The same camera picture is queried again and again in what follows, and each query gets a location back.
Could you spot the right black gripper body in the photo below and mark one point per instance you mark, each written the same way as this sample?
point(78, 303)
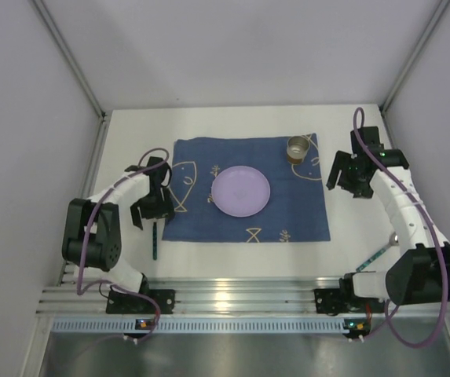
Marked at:
point(350, 177)

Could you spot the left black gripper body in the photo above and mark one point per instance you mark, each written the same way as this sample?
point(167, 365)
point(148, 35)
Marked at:
point(151, 210)

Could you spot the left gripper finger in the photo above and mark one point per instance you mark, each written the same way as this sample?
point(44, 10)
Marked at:
point(135, 212)
point(168, 207)

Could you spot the teal-handled fork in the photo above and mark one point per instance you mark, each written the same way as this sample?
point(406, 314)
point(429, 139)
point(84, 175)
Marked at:
point(154, 241)

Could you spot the metal cup with cork base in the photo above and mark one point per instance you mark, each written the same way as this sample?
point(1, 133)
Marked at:
point(297, 149)

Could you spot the blue fish-print cloth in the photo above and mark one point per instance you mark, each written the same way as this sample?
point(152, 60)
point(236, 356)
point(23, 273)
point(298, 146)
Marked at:
point(295, 210)

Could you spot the purple bowl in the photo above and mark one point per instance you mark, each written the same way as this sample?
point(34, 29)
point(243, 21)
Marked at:
point(240, 191)

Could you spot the teal-handled spoon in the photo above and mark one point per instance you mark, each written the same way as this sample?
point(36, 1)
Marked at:
point(392, 242)

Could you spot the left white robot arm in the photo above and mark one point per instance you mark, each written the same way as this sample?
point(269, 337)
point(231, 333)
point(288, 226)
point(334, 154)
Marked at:
point(96, 227)

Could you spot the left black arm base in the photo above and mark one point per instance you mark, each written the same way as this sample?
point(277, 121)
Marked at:
point(121, 303)

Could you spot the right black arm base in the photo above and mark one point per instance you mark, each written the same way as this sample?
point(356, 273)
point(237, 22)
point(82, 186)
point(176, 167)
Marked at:
point(335, 301)

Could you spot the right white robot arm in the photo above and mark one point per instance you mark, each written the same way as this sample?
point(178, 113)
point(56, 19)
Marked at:
point(422, 272)

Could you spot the aluminium mounting rail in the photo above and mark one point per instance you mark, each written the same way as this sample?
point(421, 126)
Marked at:
point(218, 296)

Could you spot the perforated cable duct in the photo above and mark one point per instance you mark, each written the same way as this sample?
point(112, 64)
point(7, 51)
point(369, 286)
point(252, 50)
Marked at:
point(206, 325)

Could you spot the right aluminium frame post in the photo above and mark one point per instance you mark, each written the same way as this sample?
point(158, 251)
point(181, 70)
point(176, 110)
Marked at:
point(437, 15)

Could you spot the aluminium frame post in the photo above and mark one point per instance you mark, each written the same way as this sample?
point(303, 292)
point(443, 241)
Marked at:
point(56, 35)
point(437, 15)

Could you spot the left aluminium frame post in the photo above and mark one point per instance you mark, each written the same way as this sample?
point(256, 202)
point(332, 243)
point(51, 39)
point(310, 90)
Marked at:
point(56, 35)

